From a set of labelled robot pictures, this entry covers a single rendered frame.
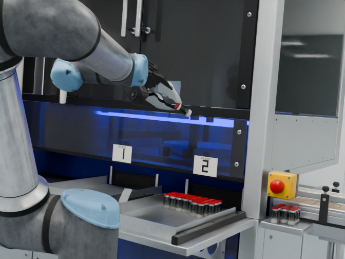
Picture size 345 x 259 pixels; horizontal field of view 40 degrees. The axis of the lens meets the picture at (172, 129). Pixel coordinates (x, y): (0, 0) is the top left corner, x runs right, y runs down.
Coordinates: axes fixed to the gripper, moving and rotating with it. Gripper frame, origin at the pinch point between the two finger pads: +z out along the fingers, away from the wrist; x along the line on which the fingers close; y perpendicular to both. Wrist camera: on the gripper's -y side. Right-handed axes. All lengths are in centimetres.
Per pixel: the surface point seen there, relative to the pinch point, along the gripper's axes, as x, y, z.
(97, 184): 58, 27, 11
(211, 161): 12.8, 8.0, 26.0
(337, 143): -1, 65, 102
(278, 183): -1.4, -8.2, 36.8
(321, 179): 122, 327, 355
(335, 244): 3, -13, 65
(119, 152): 39.9, 26.2, 8.6
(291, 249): 25, 7, 77
